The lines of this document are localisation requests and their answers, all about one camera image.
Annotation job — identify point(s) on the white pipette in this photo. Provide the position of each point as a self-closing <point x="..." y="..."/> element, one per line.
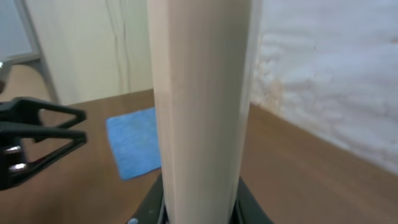
<point x="202" y="109"/>

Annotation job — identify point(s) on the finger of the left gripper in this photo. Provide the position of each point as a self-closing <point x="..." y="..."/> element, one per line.
<point x="18" y="132"/>
<point x="18" y="109"/>

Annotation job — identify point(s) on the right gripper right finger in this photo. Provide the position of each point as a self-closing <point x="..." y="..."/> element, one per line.
<point x="248" y="208"/>

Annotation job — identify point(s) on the blue cloth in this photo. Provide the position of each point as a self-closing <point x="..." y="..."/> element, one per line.
<point x="133" y="143"/>

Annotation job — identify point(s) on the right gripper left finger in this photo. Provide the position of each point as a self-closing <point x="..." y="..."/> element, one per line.
<point x="152" y="208"/>

